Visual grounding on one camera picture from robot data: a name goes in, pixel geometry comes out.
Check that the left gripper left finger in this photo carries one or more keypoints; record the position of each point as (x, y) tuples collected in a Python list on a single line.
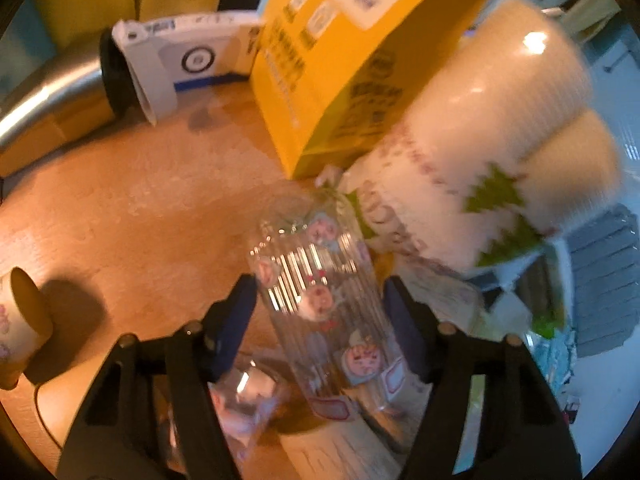
[(114, 433)]

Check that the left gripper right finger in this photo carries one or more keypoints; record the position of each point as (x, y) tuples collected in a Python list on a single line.
[(490, 415)]

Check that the clear plastic sticker cup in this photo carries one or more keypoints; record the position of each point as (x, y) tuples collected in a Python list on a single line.
[(316, 278)]

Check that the crumpled clear plastic cup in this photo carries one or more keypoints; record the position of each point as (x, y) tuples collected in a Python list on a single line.
[(245, 400)]

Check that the paper cup far left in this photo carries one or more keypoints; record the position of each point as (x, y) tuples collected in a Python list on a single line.
[(26, 324)]

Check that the paper cup pack, tree print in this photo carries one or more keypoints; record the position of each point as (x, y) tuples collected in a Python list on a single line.
[(500, 152)]

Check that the stainless steel thermos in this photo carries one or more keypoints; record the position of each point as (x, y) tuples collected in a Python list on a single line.
[(85, 87)]

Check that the white blue small carton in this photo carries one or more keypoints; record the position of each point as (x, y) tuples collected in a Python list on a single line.
[(187, 51)]

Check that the yellow paper box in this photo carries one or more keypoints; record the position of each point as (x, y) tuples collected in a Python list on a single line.
[(332, 76)]

